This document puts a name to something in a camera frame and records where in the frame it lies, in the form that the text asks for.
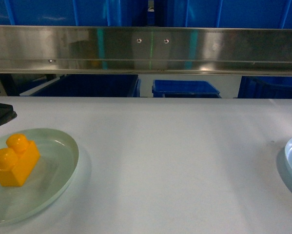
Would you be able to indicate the yellow two-stud toy block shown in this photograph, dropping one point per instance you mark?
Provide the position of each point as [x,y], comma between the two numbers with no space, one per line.
[17,160]

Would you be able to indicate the small blue bin behind table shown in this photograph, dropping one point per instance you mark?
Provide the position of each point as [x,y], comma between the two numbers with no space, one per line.
[184,89]

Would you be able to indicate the pale green plate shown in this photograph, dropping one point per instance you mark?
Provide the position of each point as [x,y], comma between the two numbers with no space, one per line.
[53,173]

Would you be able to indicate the large blue bin upper shelf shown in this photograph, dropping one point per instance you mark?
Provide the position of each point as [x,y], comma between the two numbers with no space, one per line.
[77,12]

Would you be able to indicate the stainless steel shelf rail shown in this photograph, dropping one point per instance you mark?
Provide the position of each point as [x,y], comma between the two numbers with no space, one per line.
[149,50]

